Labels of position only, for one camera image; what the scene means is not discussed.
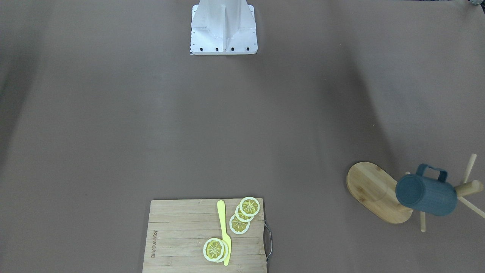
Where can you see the dark teal cup yellow inside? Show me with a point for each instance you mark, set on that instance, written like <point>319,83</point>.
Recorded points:
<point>427,190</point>

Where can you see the wooden cup storage rack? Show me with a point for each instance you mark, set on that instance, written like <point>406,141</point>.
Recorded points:
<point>374,188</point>

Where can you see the yellow plastic knife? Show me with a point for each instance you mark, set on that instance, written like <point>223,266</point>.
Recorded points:
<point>221,210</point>

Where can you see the middle overlapping lemon slice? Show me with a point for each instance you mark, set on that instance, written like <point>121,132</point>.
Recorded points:
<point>241,216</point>

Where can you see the overlapping lemon slice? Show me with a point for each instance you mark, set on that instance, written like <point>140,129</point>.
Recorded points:
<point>241,216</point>
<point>237,226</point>

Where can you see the upper overlapping lemon slice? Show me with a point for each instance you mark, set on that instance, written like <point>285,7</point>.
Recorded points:
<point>237,226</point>

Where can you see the bamboo cutting board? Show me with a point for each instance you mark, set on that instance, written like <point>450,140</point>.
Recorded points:
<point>178,229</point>

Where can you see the lemon slice beside knife blade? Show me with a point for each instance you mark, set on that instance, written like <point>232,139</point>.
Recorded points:
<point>213,249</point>

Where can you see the lemon slice under knife blade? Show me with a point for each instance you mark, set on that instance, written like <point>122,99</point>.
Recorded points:
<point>225,253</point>

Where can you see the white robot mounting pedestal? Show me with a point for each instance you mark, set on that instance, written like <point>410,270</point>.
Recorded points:
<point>223,27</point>

